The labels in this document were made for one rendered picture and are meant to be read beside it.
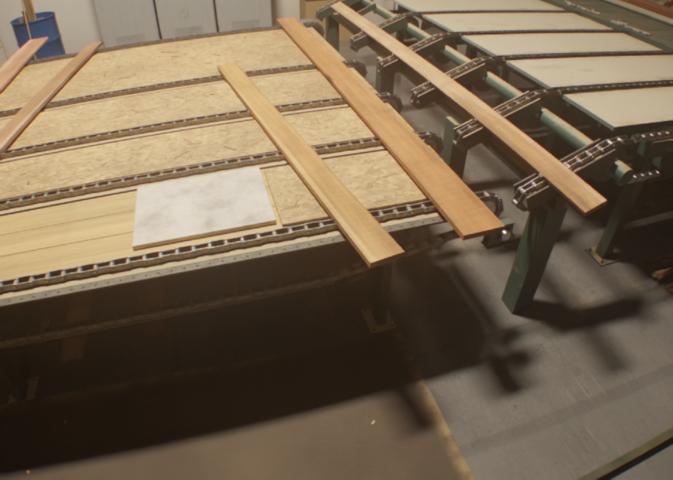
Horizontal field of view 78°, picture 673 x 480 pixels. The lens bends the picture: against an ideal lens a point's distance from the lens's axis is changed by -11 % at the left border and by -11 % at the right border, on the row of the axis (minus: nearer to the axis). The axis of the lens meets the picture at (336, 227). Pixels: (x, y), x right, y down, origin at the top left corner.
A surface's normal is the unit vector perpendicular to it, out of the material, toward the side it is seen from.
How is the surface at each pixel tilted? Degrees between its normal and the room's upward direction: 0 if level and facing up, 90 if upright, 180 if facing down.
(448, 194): 0
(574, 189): 22
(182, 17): 90
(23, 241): 0
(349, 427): 0
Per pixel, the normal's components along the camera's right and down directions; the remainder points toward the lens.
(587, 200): -0.36, -0.66
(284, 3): 0.25, 0.65
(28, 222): 0.00, -0.78
